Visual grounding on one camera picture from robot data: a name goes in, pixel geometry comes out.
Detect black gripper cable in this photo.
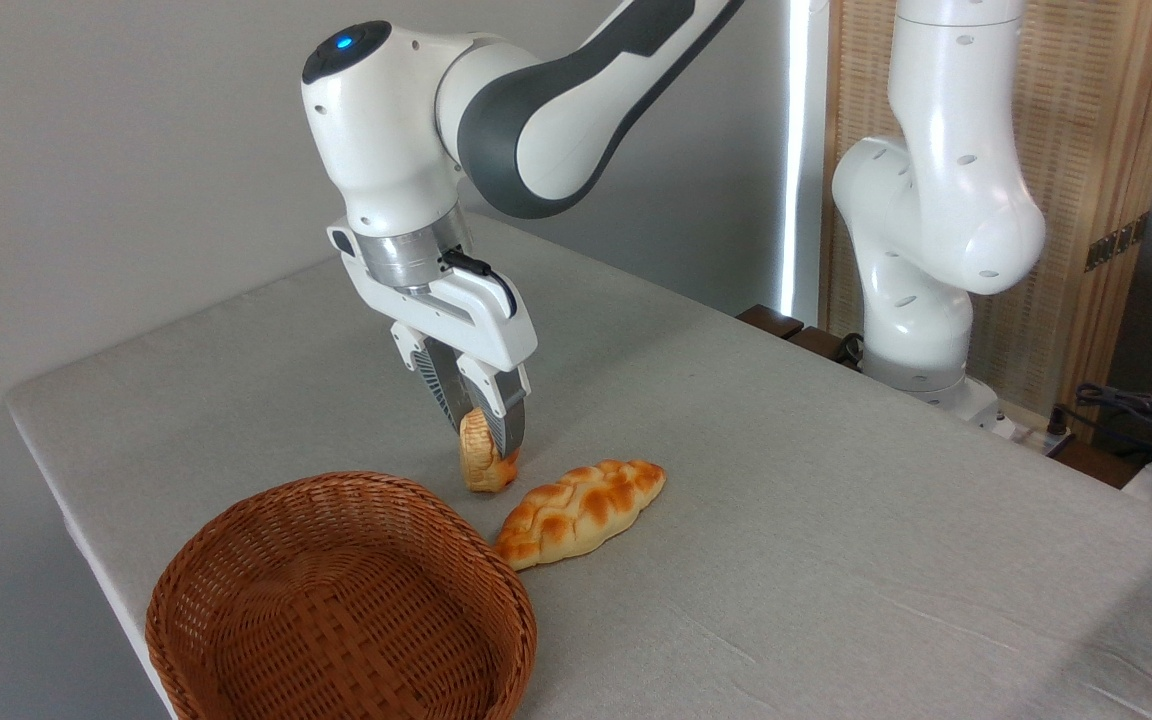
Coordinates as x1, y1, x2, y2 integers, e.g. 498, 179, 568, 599
441, 248, 519, 319

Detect black cable bundle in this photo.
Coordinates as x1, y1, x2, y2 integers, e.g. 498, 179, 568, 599
1051, 383, 1152, 463

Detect grey tablecloth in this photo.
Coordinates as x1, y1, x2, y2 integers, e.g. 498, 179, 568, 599
4, 212, 1152, 720

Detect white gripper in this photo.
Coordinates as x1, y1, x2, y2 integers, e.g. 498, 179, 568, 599
328, 225, 539, 461

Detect wooden slatted screen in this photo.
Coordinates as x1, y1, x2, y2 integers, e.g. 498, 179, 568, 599
821, 0, 1152, 421

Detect long braided bread loaf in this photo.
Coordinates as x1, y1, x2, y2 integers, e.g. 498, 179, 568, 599
494, 459, 667, 572

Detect small golden bread roll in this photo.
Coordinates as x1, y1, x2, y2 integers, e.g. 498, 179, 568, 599
458, 407, 520, 493

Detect brown wicker basket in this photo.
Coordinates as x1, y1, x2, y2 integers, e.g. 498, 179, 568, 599
145, 472, 538, 720

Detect dark wooden block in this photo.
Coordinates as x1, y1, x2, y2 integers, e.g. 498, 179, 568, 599
736, 304, 867, 371

